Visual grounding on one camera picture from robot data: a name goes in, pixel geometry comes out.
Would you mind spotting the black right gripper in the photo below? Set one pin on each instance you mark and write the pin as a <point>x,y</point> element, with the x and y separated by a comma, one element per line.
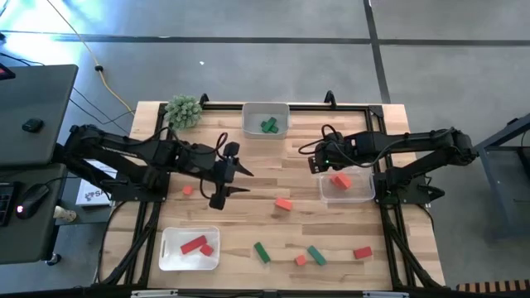
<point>339,149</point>

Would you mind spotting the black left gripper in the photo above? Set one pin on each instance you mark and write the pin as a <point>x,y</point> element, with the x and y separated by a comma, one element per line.
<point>198,159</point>

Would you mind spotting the small orange wooden cube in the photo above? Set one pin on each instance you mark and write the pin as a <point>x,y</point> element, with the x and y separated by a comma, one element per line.
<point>188,190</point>
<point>301,260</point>

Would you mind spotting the green wooden block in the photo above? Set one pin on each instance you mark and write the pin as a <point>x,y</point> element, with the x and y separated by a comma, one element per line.
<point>316,255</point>
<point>268,124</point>
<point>274,129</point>
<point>262,252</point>

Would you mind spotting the long red wooden block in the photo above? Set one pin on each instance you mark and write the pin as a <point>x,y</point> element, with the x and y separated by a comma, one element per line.
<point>193,244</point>

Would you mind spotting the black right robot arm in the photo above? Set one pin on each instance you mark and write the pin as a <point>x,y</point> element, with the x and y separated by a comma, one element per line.
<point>414,140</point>

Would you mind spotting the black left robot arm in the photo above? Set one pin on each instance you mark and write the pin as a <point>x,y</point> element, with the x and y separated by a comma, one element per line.
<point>124,149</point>

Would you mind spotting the clear plastic bin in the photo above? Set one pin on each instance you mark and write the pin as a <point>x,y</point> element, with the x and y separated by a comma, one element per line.
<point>360,194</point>

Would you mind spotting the grey plastic bin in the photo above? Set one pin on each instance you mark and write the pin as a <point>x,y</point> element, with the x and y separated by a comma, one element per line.
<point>252,113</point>

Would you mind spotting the green artificial potted plant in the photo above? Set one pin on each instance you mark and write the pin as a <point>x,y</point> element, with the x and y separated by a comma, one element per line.
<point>182,111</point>

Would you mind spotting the white plastic bin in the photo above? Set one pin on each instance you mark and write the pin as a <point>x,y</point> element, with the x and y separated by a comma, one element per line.
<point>174,260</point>

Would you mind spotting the white label box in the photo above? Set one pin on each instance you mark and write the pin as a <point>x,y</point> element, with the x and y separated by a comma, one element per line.
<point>89,194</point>

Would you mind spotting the white round knob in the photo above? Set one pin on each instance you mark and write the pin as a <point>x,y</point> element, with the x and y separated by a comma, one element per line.
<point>64,214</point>

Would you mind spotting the blue caster wheel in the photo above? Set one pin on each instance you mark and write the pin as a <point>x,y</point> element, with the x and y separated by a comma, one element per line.
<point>54,259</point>

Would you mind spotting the black computer mouse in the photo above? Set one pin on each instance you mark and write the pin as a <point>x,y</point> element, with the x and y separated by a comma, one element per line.
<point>31,200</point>

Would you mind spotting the small black puck device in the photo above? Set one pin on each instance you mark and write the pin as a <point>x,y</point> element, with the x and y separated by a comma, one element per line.
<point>33,125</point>

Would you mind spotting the black orange striped strip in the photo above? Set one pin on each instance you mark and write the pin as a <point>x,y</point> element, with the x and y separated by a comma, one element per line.
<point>492,286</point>

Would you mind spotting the dark grey tabletop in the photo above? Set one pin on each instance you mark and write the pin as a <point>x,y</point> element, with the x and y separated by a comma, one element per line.
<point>41,95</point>
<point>25,236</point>

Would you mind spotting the black keyboard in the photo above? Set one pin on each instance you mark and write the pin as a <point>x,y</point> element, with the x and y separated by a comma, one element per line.
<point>5,205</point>

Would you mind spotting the black device with red light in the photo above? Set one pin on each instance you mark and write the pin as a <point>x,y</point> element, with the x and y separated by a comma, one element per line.
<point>5,73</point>

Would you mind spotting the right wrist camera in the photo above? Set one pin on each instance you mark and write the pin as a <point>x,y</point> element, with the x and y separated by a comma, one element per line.
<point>318,164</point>

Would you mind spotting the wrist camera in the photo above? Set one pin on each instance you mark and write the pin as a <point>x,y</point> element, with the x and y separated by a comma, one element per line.
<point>232,150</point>
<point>318,164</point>

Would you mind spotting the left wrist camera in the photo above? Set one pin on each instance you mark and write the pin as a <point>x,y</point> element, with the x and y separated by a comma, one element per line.
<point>232,150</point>

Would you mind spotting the black clamp bracket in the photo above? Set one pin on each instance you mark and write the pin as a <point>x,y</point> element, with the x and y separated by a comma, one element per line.
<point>203,100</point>
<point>330,99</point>

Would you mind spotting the black aluminium table frame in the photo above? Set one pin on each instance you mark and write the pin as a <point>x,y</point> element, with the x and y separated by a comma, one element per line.
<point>290,107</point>

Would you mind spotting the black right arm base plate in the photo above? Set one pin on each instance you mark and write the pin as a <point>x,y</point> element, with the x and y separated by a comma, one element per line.
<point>414,194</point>

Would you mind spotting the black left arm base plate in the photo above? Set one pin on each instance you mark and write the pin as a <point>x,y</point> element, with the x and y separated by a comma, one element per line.
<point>128,192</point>

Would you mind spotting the silver metal bracket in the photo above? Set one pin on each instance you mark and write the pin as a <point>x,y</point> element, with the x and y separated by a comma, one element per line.
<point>153,294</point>
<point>385,295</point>

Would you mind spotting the grey metal table frame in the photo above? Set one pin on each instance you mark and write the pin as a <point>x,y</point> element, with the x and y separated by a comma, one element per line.
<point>497,138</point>

